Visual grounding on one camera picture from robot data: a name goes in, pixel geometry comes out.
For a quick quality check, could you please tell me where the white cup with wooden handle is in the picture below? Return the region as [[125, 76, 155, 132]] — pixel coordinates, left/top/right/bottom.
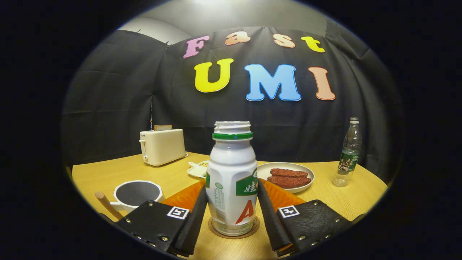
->
[[95, 180, 165, 221]]

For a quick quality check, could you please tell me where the small white dish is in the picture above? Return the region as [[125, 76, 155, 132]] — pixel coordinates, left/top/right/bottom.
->
[[187, 160, 210, 179]]

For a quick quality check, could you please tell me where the white round plate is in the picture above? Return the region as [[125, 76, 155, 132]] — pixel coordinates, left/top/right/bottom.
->
[[256, 162, 315, 194]]

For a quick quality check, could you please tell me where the cream toaster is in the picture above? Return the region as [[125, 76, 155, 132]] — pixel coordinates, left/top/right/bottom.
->
[[139, 129, 188, 167]]

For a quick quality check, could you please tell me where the reddish brown meat slice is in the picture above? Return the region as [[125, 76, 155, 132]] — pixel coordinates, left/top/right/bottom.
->
[[267, 176, 311, 189], [270, 168, 309, 178]]

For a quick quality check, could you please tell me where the wooden table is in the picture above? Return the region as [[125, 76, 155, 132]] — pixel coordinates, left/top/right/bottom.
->
[[71, 152, 388, 260]]

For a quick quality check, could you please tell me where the clear plastic water bottle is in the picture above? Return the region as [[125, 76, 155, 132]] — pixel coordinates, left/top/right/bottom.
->
[[332, 117, 362, 187]]

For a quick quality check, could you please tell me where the black backdrop cloth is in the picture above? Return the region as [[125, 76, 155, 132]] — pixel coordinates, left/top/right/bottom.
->
[[61, 18, 405, 185]]

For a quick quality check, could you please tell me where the round cork coaster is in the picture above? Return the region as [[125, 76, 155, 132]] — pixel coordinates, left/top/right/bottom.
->
[[208, 216, 260, 239]]

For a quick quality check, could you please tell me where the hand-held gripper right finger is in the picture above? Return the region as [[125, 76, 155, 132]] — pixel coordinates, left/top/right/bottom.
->
[[257, 178, 352, 257]]

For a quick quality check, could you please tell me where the white juice bottle green label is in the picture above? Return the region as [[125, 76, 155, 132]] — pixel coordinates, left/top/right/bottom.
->
[[205, 121, 258, 237]]

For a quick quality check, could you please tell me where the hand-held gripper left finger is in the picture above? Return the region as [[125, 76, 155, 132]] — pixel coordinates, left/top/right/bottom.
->
[[115, 181, 208, 257]]

